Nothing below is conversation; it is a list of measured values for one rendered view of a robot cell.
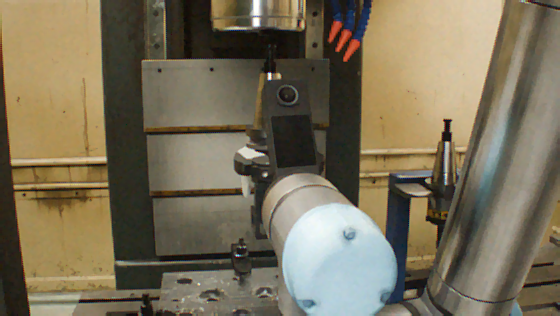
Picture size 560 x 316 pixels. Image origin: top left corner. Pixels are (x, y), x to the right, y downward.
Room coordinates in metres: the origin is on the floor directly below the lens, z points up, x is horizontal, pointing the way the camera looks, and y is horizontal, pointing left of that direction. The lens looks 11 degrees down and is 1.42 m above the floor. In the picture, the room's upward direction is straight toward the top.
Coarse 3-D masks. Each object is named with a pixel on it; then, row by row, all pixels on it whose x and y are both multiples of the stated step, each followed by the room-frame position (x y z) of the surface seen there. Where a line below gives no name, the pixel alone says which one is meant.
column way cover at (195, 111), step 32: (160, 64) 1.26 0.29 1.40; (192, 64) 1.27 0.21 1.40; (224, 64) 1.29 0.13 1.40; (256, 64) 1.30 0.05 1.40; (288, 64) 1.31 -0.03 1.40; (320, 64) 1.33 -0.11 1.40; (160, 96) 1.26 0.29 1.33; (192, 96) 1.28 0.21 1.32; (224, 96) 1.29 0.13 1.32; (256, 96) 1.30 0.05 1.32; (320, 96) 1.33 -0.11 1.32; (160, 128) 1.26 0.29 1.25; (192, 128) 1.27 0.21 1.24; (224, 128) 1.28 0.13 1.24; (320, 128) 1.33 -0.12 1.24; (160, 160) 1.27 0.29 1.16; (192, 160) 1.28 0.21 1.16; (224, 160) 1.29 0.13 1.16; (160, 192) 1.26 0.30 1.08; (192, 192) 1.28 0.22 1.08; (224, 192) 1.29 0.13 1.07; (160, 224) 1.27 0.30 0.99; (192, 224) 1.29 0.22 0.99; (224, 224) 1.30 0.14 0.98
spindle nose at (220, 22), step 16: (224, 0) 0.81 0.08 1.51; (240, 0) 0.80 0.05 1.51; (256, 0) 0.79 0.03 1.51; (272, 0) 0.80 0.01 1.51; (288, 0) 0.81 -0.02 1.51; (304, 0) 0.85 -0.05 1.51; (224, 16) 0.81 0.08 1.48; (240, 16) 0.80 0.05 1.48; (256, 16) 0.80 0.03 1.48; (272, 16) 0.80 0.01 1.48; (288, 16) 0.81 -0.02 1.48; (304, 16) 0.85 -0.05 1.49; (224, 32) 0.88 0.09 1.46; (240, 32) 0.92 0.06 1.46; (272, 32) 0.92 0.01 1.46; (288, 32) 0.92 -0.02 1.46
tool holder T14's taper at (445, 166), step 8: (440, 144) 0.78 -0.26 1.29; (448, 144) 0.78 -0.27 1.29; (440, 152) 0.78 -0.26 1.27; (448, 152) 0.78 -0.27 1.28; (440, 160) 0.78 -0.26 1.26; (448, 160) 0.77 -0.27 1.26; (440, 168) 0.78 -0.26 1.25; (448, 168) 0.77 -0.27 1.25; (456, 168) 0.78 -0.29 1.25; (432, 176) 0.79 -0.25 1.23; (440, 176) 0.77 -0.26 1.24; (448, 176) 0.77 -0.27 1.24; (456, 176) 0.78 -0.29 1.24; (448, 184) 0.77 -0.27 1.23
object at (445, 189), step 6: (426, 180) 0.80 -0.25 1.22; (426, 186) 0.79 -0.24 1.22; (432, 186) 0.77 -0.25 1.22; (438, 186) 0.76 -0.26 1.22; (444, 186) 0.76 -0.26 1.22; (450, 186) 0.77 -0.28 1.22; (456, 186) 0.76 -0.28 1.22; (438, 192) 0.77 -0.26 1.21; (444, 192) 0.76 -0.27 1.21; (450, 192) 0.77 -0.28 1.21; (432, 198) 0.77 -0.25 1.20; (438, 198) 0.76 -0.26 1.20; (444, 198) 0.76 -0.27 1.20; (450, 198) 0.77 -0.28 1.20
